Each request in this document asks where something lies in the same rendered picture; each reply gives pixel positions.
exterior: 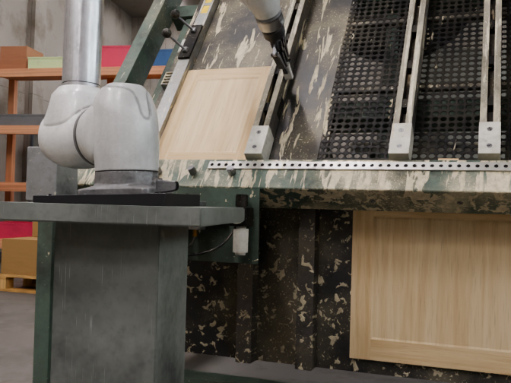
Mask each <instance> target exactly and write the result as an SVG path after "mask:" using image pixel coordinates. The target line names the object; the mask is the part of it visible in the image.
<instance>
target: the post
mask: <svg viewBox="0 0 511 383"><path fill-rule="evenodd" d="M55 236H56V222H38V235H37V257H36V300H35V322H34V345H33V383H50V370H51V347H52V304H53V281H54V258H55Z"/></svg>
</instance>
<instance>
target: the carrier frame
mask: <svg viewBox="0 0 511 383"><path fill-rule="evenodd" d="M352 233H353V211H352V210H326V209H299V208H273V207H260V210H259V263H258V264H241V263H228V262H216V261H192V260H188V264H187V290H186V340H185V352H187V353H200V354H207V355H214V356H226V357H233V358H235V362H242V363H248V364H250V363H252V362H254V361H256V360H259V361H266V362H279V363H285V364H292V365H295V369H300V370H306V371H312V370H313V369H314V368H315V367H318V368H325V369H337V370H345V371H352V372H364V373H370V374H377V375H390V376H397V377H403V378H416V379H423V380H430V381H442V382H449V383H511V375H500V374H493V373H486V372H472V371H465V370H458V369H444V368H437V367H429V366H416V365H409V364H402V363H395V362H381V361H374V360H367V359H354V358H350V357H349V356H350V325H351V264H352ZM184 383H290V382H284V381H272V380H266V379H260V378H249V377H243V376H236V375H225V374H218V373H212V372H200V371H194V370H188V369H184Z"/></svg>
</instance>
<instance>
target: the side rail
mask: <svg viewBox="0 0 511 383"><path fill-rule="evenodd" d="M182 1H183V0H154V1H153V3H152V5H151V7H150V9H149V11H148V13H147V15H146V17H145V19H144V21H143V23H142V25H141V27H140V29H139V31H138V33H137V35H136V37H135V39H134V41H133V43H132V45H131V47H130V49H129V51H128V53H127V55H126V57H125V59H124V61H123V63H122V65H121V67H120V69H119V71H118V73H117V75H116V77H115V79H114V81H113V83H114V82H118V83H130V84H139V85H141V86H143V85H144V83H145V81H146V79H147V77H148V74H149V72H150V70H151V68H152V65H153V64H154V61H155V59H156V57H157V54H158V52H159V51H160V48H161V46H162V44H163V42H164V40H165V37H163V35H162V31H163V29H165V28H168V29H170V26H171V24H172V22H173V19H172V17H171V15H170V13H171V11H172V10H174V9H176V7H179V6H180V5H181V3H182Z"/></svg>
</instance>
